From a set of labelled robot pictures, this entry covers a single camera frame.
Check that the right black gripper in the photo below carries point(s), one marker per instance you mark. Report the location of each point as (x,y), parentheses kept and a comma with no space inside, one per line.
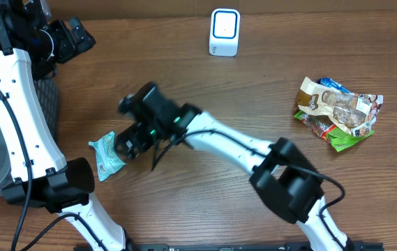
(135,130)

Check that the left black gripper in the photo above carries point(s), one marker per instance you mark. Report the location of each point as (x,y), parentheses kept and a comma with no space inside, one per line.
(70,47)

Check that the light teal snack packet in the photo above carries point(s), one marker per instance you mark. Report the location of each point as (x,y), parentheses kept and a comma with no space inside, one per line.
(107,160)

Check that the green snack packet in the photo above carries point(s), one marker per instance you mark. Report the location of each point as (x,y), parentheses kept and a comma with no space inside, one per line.
(328,131)

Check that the blue snack bar wrapper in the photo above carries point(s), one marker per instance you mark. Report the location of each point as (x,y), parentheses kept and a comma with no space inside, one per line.
(328,82)

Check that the beige brown cookie bag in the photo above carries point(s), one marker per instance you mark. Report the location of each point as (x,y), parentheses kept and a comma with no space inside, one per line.
(352,112)

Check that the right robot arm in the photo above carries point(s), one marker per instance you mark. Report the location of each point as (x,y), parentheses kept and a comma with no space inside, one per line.
(284,179)

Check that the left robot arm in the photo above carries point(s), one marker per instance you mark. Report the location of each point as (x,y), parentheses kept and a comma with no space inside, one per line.
(42,177)

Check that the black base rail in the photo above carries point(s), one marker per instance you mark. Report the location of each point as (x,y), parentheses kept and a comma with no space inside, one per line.
(292,246)

